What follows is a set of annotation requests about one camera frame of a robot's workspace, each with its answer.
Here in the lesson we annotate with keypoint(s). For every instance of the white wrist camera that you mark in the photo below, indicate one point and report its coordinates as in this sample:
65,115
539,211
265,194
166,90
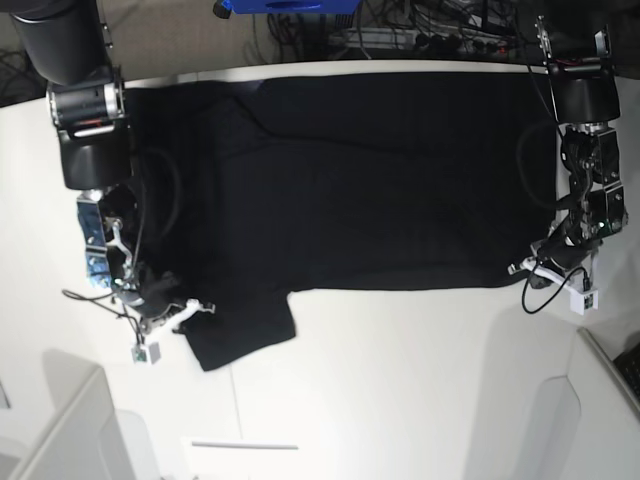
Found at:
148,354
583,301

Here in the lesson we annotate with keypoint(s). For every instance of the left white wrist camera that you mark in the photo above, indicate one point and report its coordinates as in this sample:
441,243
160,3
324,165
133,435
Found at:
583,301

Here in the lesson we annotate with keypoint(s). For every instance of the grey monitor left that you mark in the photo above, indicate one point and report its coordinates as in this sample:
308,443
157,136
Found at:
86,437

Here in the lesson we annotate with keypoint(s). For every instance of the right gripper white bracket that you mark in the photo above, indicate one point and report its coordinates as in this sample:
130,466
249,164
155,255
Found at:
160,302

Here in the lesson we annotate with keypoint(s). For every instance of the white table slot plate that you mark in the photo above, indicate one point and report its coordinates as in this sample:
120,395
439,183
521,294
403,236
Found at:
243,445

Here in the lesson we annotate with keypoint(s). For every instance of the blue box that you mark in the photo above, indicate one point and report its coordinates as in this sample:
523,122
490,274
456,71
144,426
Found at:
224,8

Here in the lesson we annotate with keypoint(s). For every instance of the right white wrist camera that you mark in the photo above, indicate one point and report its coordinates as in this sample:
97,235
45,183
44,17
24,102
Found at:
148,354

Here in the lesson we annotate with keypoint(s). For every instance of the black T-shirt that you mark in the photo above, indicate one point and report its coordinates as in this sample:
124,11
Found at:
396,182

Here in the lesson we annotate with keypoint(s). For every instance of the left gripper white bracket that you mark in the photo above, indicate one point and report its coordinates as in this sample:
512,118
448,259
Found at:
564,259

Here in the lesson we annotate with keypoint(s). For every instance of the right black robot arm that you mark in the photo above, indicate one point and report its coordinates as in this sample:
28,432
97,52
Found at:
66,41

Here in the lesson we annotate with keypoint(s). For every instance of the black keyboard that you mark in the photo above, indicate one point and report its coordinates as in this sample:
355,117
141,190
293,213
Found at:
628,366

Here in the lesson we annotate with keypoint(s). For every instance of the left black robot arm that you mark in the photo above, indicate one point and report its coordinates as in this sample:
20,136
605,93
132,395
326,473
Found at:
584,102

